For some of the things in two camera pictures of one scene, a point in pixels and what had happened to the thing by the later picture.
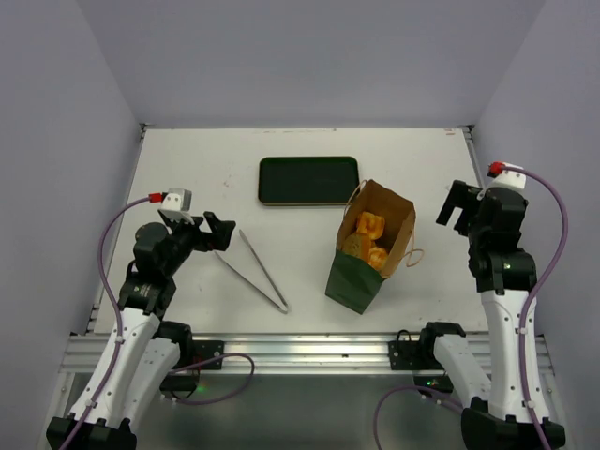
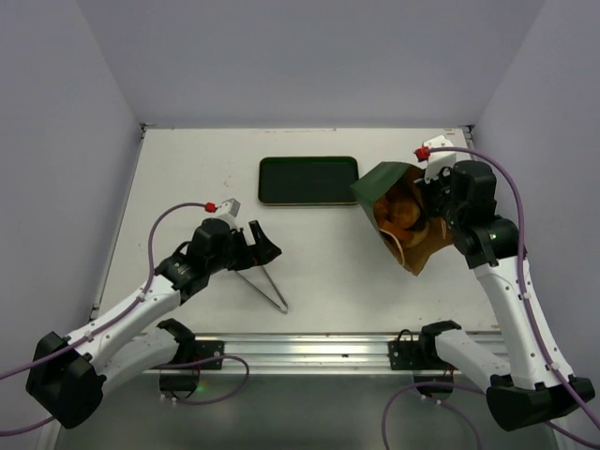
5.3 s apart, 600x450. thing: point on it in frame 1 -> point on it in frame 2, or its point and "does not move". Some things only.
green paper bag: [352, 282] -> [387, 179]
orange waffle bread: [372, 224] -> [381, 211]
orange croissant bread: [376, 257] -> [409, 234]
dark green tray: [307, 180] does not move
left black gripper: [217, 239] -> [260, 253]
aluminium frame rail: [283, 353] does not move
